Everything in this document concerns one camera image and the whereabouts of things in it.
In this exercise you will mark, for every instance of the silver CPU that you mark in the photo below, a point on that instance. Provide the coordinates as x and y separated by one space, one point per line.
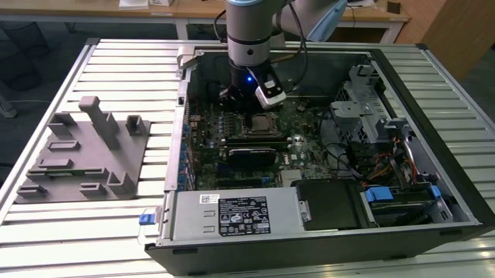
264 122

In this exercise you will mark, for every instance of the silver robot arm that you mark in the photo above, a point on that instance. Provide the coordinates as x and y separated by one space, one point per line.
246 29

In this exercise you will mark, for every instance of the CPU socket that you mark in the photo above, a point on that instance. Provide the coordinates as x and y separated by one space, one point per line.
260 134

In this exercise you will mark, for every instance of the black RAM slot bank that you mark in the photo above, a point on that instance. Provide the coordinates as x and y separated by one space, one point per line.
254 142

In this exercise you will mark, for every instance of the black graphics card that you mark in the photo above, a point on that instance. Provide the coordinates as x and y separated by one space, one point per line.
250 159

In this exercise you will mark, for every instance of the grey metal drive cage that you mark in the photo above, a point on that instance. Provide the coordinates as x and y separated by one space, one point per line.
348 113

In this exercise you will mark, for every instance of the green motherboard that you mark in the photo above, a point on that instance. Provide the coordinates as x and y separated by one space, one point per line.
309 162

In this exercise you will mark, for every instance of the black expansion slot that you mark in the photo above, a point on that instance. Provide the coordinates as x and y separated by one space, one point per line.
238 182

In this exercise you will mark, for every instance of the small silver heatsink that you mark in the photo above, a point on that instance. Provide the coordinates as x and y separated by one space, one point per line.
290 175

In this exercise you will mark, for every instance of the blue board connector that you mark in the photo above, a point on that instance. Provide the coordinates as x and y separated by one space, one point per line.
264 181

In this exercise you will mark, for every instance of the grey parts rack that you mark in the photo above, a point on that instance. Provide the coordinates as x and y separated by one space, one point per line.
130 156

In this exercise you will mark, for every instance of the black plastic shroud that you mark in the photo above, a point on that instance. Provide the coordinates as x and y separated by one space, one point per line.
328 202

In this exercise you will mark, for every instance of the silver power supply unit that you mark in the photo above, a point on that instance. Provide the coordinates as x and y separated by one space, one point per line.
193 220

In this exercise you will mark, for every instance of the small black box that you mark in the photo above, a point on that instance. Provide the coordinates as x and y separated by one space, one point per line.
393 7

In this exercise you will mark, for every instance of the wooden desk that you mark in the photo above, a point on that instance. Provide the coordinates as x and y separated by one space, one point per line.
77 10

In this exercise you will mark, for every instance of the blue case latch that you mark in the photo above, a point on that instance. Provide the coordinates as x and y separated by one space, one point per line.
146 219

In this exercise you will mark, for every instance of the hard disk in blue carrier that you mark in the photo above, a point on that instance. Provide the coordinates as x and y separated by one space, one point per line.
378 195

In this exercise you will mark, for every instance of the green RAM stick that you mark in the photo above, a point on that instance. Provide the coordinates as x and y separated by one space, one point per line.
62 172

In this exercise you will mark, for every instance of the black mesh bin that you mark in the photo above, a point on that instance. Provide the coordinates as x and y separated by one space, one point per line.
26 32

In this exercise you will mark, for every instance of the black PC case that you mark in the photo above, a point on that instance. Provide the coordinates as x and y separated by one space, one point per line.
270 257

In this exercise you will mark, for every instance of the wooden cabinet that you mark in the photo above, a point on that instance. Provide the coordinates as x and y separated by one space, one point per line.
460 34

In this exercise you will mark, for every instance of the grey furniture leg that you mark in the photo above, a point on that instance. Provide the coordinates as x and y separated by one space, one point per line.
6 110

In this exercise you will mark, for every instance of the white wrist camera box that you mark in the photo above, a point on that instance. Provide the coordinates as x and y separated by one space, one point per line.
270 100

